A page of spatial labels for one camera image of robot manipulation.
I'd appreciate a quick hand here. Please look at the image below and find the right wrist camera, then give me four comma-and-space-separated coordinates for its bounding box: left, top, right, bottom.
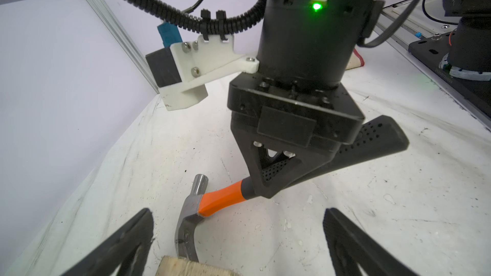
146, 22, 260, 111

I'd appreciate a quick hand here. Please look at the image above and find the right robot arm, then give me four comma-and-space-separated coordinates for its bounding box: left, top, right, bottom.
124, 0, 409, 199

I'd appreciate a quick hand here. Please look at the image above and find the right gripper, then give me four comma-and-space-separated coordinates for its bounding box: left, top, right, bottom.
228, 73, 409, 199

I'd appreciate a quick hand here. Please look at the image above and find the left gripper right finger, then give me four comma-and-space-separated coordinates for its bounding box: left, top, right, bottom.
323, 208, 415, 275

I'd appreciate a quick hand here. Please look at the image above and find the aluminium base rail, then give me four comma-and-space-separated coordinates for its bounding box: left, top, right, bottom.
390, 0, 490, 127

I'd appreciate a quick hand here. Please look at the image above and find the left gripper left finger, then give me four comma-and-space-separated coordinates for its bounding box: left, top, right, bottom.
64, 208, 154, 275

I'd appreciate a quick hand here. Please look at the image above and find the beige glove on table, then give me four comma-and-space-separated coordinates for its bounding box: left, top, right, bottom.
345, 48, 365, 70

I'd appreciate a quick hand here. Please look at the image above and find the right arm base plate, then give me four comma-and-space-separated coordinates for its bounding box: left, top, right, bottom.
407, 32, 491, 120

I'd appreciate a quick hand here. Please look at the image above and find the pale wooden block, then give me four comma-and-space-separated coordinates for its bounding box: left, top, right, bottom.
155, 256, 239, 276

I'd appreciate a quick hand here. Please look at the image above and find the orange black claw hammer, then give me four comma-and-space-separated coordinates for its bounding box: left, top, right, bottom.
174, 116, 410, 263

